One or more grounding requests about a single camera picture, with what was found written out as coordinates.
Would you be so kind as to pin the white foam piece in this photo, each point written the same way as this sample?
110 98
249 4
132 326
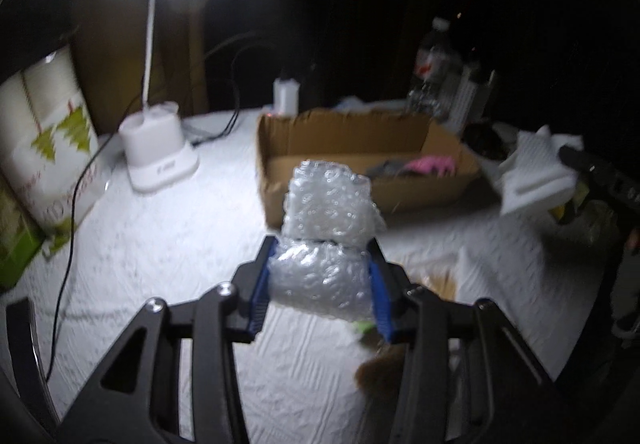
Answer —
537 169

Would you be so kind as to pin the pink cloth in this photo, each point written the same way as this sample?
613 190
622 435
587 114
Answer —
432 167

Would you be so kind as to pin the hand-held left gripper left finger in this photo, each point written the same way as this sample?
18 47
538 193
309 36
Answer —
261 291

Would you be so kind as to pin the white ribbed object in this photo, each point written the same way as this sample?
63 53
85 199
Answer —
472 97

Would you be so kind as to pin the brown wooden board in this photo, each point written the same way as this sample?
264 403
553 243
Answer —
125 49

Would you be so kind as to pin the white desk lamp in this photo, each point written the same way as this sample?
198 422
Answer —
160 144

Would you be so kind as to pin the paper towel roll pack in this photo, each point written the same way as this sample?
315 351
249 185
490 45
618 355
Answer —
45 134

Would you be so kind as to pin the small white plastic bottle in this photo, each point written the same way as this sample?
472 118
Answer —
286 97

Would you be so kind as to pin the grey cloth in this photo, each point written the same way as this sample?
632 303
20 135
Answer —
387 169

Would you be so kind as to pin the clear plastic drink bottle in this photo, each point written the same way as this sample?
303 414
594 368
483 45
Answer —
432 69

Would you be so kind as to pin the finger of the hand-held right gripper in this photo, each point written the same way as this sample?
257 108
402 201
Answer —
600 174

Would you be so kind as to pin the brown fuzzy cloth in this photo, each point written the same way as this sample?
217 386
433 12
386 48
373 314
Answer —
390 369

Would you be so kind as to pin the green cardboard box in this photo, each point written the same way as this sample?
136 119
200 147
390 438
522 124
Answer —
15 244

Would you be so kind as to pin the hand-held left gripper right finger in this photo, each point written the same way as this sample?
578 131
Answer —
381 296

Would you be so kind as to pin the clear bubble wrap bundle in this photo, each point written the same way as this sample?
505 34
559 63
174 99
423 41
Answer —
325 234

